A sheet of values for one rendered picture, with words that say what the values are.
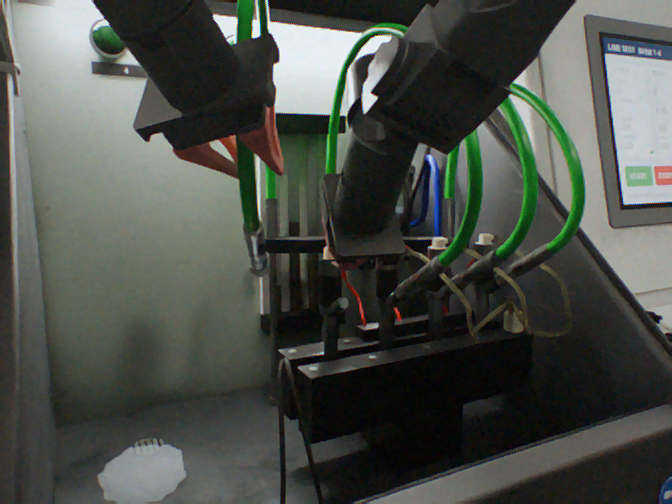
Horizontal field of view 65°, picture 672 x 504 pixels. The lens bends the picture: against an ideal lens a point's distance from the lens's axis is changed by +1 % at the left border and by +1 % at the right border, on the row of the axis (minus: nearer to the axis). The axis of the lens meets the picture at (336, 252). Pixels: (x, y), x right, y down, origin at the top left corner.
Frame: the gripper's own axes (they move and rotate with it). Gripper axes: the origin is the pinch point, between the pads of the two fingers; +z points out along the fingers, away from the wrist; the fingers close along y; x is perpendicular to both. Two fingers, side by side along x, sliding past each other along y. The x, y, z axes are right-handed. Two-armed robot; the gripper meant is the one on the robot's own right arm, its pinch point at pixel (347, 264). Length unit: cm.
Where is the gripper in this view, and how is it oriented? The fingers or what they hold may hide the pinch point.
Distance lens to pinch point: 58.2
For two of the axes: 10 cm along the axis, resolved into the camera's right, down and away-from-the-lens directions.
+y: -1.6, -8.1, 5.6
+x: -9.8, 0.5, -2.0
